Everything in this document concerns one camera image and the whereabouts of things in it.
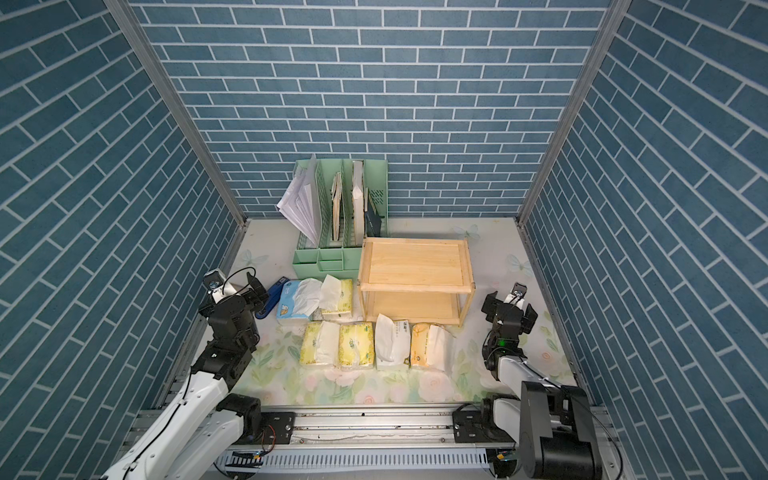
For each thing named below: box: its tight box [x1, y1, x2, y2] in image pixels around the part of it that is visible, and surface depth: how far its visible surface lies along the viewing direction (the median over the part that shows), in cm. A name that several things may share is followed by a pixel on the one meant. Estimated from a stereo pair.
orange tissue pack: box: [410, 323, 457, 372], surface depth 86 cm
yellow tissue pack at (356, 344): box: [338, 321, 375, 369], surface depth 86 cm
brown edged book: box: [331, 171, 343, 241], surface depth 106 cm
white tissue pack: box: [375, 313, 411, 370], surface depth 84 cm
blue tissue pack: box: [276, 278, 323, 322], surface depth 92 cm
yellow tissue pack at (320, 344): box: [299, 320, 341, 366], surface depth 86 cm
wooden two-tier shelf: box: [357, 238, 476, 326], surface depth 84 cm
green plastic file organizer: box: [292, 158, 389, 280], surface depth 105 cm
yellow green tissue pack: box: [319, 274, 353, 321], surface depth 95 cm
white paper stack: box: [276, 154, 322, 246], surface depth 95 cm
